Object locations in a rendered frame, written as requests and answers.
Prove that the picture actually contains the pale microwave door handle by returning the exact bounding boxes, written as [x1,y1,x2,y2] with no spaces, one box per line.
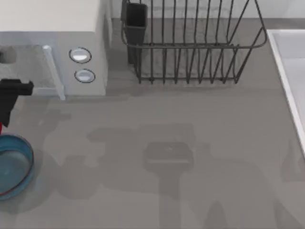
[42,44,66,101]

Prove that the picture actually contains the black wire dish rack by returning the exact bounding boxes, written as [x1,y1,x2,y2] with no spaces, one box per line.
[121,0,268,85]

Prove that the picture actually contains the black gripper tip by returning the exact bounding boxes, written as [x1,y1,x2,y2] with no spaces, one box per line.
[0,78,34,128]

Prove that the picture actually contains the glass microwave door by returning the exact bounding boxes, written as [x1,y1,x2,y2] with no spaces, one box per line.
[0,44,63,95]

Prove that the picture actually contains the blue bowl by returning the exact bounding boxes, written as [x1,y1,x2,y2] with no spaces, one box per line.
[0,134,35,201]

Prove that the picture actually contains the small silver microwave knob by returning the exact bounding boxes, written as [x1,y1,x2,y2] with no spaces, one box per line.
[74,68,96,84]

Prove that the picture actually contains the pale microwave oven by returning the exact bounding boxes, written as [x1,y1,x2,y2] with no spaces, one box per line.
[0,0,108,101]

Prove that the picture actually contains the white sink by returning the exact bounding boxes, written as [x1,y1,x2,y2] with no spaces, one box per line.
[266,29,305,160]

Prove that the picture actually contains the dark grey cutlery holder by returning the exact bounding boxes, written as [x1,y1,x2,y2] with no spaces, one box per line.
[121,1,149,64]

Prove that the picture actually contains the large silver microwave knob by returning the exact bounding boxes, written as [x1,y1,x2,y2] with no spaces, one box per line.
[69,46,92,64]

